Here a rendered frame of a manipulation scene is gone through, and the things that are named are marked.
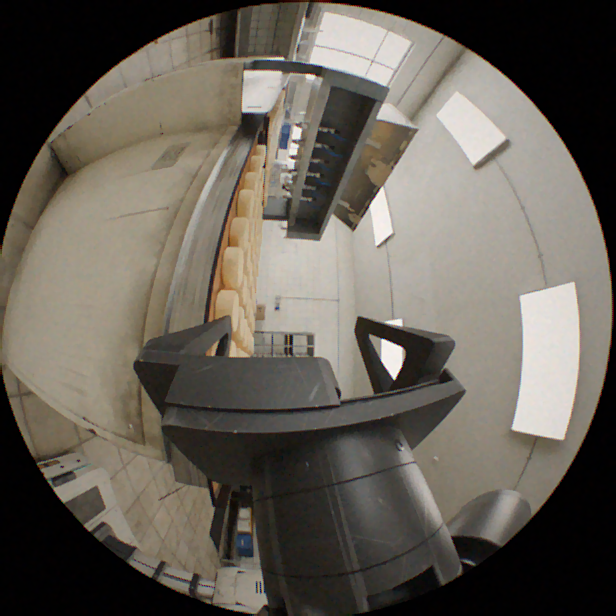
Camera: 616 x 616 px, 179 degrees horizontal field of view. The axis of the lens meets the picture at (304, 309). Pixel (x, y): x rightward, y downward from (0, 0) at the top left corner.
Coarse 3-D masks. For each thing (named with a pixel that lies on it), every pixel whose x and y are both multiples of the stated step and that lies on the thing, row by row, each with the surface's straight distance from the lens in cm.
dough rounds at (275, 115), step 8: (280, 96) 95; (280, 104) 88; (272, 112) 71; (280, 112) 99; (272, 120) 61; (272, 128) 62; (272, 136) 68; (272, 144) 76; (272, 152) 84; (272, 160) 89; (264, 192) 73; (264, 200) 77
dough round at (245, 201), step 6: (240, 192) 31; (246, 192) 31; (252, 192) 32; (240, 198) 30; (246, 198) 30; (252, 198) 32; (240, 204) 30; (246, 204) 30; (252, 204) 33; (240, 210) 30; (246, 210) 30; (252, 210) 34; (240, 216) 31; (246, 216) 31
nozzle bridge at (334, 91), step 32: (256, 64) 68; (288, 64) 67; (320, 64) 81; (320, 96) 61; (352, 96) 67; (384, 96) 60; (352, 128) 70; (352, 160) 66; (320, 192) 84; (288, 224) 90; (320, 224) 89
